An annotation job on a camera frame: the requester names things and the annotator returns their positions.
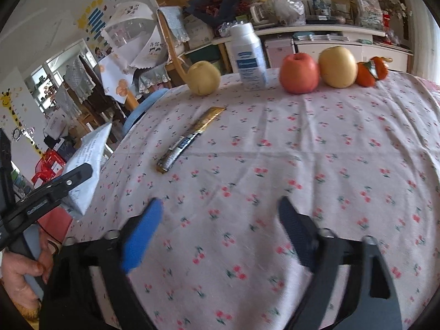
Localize white electric kettle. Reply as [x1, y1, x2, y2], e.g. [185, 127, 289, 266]
[249, 3, 272, 25]

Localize orange print table cloth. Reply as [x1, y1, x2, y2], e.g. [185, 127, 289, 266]
[100, 55, 138, 104]

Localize white television cabinet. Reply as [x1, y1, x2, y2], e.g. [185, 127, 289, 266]
[182, 24, 413, 76]

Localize tangerine with green leaf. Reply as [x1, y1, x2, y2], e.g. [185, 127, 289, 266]
[355, 60, 379, 86]

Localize plastic bag with packets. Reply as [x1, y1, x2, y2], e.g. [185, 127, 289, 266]
[356, 0, 384, 30]

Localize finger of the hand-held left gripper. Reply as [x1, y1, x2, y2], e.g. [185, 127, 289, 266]
[3, 164, 93, 229]

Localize white mesh food cover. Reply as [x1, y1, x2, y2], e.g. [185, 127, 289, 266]
[101, 2, 166, 70]

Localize clear plastic bag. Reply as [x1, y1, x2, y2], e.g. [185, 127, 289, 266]
[271, 0, 306, 26]

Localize blue wall stickers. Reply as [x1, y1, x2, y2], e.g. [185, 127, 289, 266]
[77, 0, 111, 42]

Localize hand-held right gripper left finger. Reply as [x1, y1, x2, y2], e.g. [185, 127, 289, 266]
[39, 197, 164, 330]

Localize artificial flowers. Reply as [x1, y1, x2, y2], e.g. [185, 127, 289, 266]
[378, 0, 416, 21]

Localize person's left hand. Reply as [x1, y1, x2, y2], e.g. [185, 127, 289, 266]
[0, 229, 62, 312]

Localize large yellow pear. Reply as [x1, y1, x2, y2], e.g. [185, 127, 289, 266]
[318, 46, 358, 88]

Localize dark wrapped flower bouquet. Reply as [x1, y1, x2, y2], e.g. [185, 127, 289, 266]
[187, 0, 248, 28]

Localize giraffe height chart sticker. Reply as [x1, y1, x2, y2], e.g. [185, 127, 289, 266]
[0, 89, 45, 159]

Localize green storage box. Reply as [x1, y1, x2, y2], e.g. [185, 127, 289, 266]
[189, 45, 222, 67]

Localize cherry print tablecloth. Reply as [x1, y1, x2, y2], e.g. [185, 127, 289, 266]
[65, 67, 440, 330]

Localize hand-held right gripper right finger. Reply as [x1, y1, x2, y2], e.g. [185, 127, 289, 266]
[278, 196, 403, 330]

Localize plain tangerine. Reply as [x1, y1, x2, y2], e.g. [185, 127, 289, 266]
[371, 56, 389, 80]

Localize gold stick sachet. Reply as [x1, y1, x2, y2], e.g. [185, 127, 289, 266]
[156, 106, 226, 174]

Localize white supplement bottle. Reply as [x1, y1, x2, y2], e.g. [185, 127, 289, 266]
[229, 22, 268, 90]

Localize small yellow pear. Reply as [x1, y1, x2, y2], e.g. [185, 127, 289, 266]
[186, 61, 221, 96]

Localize white paper bag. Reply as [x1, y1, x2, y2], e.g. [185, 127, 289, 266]
[45, 110, 69, 139]

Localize red apple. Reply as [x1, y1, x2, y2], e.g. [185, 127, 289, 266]
[279, 53, 320, 94]

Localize green lace chair cover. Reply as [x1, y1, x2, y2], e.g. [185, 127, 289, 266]
[158, 6, 190, 43]

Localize white printed mail pouch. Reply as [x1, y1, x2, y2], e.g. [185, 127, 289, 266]
[64, 121, 113, 215]

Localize person's left forearm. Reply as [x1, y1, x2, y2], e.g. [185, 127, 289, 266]
[0, 280, 42, 322]

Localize white sack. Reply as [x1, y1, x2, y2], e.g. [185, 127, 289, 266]
[187, 17, 214, 49]

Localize curved light wooden chair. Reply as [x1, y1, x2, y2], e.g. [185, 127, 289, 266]
[157, 7, 194, 87]

